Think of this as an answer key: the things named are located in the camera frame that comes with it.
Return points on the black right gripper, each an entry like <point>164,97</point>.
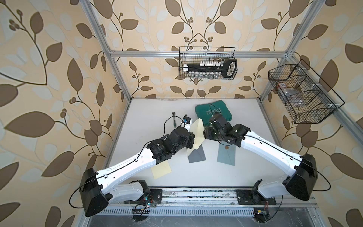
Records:
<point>208,130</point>

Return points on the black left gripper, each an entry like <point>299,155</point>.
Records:
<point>191,137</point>

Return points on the cream envelope brown seal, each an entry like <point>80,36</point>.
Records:
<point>197,128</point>

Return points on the light blue-grey envelope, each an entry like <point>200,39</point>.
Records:
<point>226,154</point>

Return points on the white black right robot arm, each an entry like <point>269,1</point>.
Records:
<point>300,172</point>

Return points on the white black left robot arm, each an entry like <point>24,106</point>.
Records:
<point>100,188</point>

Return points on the dark grey envelope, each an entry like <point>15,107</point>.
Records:
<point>197,155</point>

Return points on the cream envelope green seal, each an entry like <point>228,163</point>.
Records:
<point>161,170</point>

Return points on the green plastic tool case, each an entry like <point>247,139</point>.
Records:
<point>206,111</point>

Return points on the black socket set holder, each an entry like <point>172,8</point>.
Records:
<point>224,69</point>

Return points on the plastic bag in basket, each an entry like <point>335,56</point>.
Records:
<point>291,96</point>

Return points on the left small circuit board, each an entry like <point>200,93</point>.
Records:
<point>141,211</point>

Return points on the small circuit board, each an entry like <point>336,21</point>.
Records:
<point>141,211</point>
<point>261,216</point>

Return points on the right small circuit board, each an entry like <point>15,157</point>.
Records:
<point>261,216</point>

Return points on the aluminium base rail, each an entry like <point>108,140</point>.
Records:
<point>208,202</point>

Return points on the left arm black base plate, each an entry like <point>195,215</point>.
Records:
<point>149,195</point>

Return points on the black wire basket back wall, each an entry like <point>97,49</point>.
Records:
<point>196,58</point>

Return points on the black wire basket wall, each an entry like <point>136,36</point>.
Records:
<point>196,58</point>
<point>321,100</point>

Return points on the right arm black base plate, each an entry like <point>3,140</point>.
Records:
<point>249,197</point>

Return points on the black wire basket right wall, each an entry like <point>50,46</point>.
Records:
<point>321,100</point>

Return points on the aluminium frame back crossbar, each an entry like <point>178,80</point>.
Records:
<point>167,54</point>

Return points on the aluminium frame post left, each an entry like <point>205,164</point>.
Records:
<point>86,5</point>

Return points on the aluminium frame post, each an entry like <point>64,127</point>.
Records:
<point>310,9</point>
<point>86,5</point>

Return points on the aluminium frame post right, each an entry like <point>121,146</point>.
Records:
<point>310,9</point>

